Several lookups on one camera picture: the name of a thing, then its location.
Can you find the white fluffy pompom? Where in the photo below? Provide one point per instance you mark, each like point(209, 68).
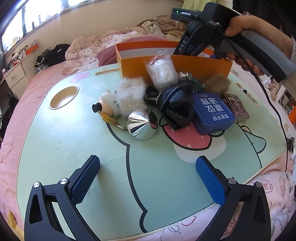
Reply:
point(130, 95)

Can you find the clear bag white cotton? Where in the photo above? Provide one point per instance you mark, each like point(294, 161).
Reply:
point(162, 71)

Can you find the beige clothes pile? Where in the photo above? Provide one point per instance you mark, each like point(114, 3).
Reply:
point(164, 26)

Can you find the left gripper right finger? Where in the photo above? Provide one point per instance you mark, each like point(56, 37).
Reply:
point(243, 213)

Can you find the orange cardboard box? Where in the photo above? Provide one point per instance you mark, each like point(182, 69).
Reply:
point(132, 63)

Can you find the brown playing card box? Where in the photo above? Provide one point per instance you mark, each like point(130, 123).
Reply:
point(236, 106)

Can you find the dark pink pillow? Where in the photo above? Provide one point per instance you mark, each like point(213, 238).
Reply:
point(109, 55)

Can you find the pig figurine keychain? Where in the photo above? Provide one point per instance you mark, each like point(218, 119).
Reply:
point(108, 108)

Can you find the blue tin box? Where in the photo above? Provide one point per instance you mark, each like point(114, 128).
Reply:
point(211, 113)

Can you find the pink bed sheet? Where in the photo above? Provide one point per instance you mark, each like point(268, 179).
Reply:
point(16, 132)

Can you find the green cartoon lap table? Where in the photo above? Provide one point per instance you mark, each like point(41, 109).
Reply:
point(142, 187)

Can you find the green hanging garment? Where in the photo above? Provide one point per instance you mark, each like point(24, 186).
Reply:
point(196, 5)

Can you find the black plastic bag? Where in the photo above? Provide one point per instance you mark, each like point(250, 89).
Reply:
point(177, 106)

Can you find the pink floral quilt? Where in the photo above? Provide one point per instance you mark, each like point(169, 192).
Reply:
point(84, 51)

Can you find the black clothes pile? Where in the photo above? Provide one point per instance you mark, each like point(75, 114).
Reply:
point(51, 57)

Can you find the orange shelf organizer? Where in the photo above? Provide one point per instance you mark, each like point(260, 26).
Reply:
point(31, 49)

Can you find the silver cone lamp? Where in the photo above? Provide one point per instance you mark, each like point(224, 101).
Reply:
point(142, 125)

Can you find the black lace fabric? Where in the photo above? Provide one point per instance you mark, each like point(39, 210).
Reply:
point(151, 96)

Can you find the right hand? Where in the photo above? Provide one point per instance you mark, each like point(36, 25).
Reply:
point(278, 38)

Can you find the brown fuzzy pouch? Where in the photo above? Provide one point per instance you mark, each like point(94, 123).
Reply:
point(217, 84)

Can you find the green foil wrapper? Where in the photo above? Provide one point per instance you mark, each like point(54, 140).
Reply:
point(189, 79)

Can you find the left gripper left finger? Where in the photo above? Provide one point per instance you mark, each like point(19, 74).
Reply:
point(41, 221)

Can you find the white bedside drawer cabinet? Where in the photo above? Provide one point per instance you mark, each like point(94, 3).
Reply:
point(17, 81)

